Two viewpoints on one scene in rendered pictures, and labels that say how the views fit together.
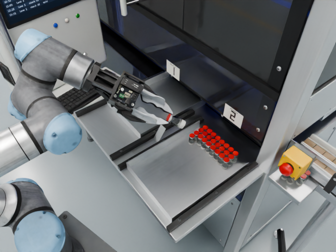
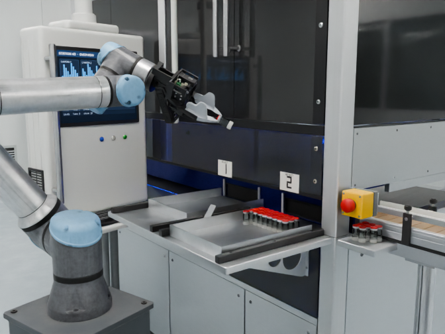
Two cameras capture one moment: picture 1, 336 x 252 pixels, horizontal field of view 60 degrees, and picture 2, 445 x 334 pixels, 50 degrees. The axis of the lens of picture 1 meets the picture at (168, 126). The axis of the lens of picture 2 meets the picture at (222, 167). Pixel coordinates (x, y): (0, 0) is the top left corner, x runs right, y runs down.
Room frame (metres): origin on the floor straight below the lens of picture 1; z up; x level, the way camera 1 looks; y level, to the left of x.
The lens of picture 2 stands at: (-0.77, -0.02, 1.32)
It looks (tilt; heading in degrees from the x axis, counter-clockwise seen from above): 9 degrees down; 0
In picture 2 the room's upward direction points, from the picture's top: straight up
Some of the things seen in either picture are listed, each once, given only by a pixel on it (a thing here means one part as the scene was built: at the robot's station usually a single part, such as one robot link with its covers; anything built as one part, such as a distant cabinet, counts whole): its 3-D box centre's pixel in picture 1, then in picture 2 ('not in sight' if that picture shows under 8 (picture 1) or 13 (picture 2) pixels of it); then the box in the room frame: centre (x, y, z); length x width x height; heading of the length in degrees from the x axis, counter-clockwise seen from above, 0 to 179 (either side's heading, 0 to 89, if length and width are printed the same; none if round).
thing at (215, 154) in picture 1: (210, 149); (267, 221); (0.68, -0.16, 0.90); 0.18 x 0.02 x 0.05; 37
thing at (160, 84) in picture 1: (156, 101); (205, 203); (0.95, 0.05, 0.90); 0.34 x 0.26 x 0.04; 128
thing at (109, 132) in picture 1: (167, 136); (218, 223); (0.77, 0.00, 0.87); 0.70 x 0.48 x 0.02; 38
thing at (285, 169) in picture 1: (286, 168); (348, 205); (0.53, -0.37, 0.99); 0.04 x 0.04 x 0.04; 38
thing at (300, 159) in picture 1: (295, 161); (359, 203); (0.56, -0.40, 1.00); 0.08 x 0.07 x 0.07; 128
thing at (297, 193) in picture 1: (295, 179); (369, 243); (0.57, -0.45, 0.87); 0.14 x 0.13 x 0.02; 128
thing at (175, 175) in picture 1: (187, 165); (240, 230); (0.61, -0.07, 0.90); 0.34 x 0.26 x 0.04; 127
